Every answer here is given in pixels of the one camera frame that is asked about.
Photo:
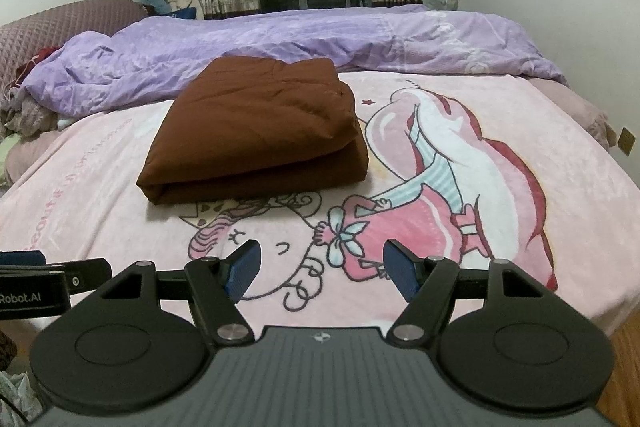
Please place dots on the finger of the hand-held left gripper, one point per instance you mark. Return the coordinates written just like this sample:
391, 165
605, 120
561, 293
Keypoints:
87, 274

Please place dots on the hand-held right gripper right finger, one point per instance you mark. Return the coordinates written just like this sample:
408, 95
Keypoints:
402, 269

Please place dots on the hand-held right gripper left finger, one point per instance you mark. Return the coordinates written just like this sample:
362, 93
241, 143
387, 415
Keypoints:
242, 272

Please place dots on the brown padded jacket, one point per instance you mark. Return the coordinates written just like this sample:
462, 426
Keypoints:
250, 132

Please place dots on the pile of grey clothes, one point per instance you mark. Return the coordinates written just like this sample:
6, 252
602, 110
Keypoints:
25, 117

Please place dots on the translucent plastic bag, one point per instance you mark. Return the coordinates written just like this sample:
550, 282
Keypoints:
15, 397

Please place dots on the pink printed blanket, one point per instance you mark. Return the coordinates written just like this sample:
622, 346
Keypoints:
500, 187

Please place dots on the dark red cloth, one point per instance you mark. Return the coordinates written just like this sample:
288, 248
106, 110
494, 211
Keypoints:
42, 54

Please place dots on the purple duvet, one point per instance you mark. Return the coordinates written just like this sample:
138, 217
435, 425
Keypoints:
250, 42

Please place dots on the dusty pink bed sheet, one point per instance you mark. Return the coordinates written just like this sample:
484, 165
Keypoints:
575, 112

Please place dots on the quilted mauve headboard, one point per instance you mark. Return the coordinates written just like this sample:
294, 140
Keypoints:
50, 27

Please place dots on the small wall socket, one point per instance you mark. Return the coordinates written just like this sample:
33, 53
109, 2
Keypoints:
625, 141

